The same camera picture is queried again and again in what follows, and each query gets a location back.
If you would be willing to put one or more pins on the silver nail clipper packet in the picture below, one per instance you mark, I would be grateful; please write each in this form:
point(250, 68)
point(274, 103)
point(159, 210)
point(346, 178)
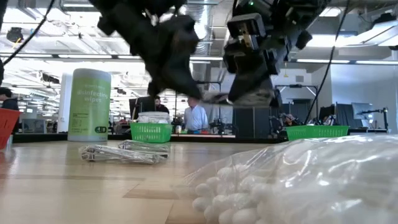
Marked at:
point(121, 154)
point(146, 146)

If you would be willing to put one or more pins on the red plastic basket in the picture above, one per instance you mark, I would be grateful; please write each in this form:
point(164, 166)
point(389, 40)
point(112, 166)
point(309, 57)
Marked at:
point(7, 127)

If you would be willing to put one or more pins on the small white bottle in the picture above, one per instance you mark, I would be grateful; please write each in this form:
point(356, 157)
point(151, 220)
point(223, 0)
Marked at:
point(178, 129)

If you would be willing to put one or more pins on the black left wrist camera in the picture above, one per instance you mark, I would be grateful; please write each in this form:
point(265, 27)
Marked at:
point(182, 29)

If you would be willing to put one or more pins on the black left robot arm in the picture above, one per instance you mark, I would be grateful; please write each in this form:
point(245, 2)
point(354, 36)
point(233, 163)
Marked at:
point(140, 4)

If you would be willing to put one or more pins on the black partition panel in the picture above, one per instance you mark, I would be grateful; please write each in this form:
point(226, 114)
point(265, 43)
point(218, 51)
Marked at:
point(342, 113)
point(248, 121)

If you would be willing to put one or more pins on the long horizontal light bar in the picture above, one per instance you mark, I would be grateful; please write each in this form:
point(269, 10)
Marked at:
point(77, 56)

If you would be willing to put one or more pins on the green disinfecting wipes canister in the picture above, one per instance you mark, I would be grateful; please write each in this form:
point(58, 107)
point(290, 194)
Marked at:
point(89, 105)

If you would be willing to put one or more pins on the black background rig frame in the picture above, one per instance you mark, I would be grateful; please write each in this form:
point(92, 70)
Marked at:
point(214, 82)
point(295, 86)

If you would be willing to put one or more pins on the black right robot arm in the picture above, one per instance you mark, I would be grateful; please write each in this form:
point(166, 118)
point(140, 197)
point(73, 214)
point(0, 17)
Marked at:
point(304, 7)

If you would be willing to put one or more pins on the green plastic basket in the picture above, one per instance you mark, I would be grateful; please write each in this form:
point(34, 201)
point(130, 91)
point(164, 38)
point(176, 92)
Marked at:
point(151, 133)
point(317, 133)

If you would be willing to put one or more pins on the black jointed arm stand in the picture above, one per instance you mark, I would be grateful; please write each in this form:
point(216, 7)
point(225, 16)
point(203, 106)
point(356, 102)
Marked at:
point(385, 116)

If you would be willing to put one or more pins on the black background monitor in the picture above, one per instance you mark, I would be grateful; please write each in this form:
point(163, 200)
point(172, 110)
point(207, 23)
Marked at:
point(142, 107)

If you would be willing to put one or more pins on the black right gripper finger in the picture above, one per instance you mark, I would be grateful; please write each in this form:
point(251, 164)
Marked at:
point(252, 79)
point(276, 98)

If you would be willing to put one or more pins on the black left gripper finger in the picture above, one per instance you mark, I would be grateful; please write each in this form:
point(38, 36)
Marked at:
point(155, 87)
point(183, 81)

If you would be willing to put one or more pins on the silver ribbed ceiling duct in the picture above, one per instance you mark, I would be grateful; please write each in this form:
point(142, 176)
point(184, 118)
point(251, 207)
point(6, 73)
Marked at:
point(202, 31)

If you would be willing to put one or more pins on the grey background monitor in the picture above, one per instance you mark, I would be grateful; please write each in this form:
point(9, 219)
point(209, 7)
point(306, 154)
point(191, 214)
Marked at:
point(362, 110)

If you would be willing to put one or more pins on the black aluminium table frame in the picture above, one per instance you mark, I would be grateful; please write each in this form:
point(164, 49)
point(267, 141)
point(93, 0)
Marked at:
point(43, 137)

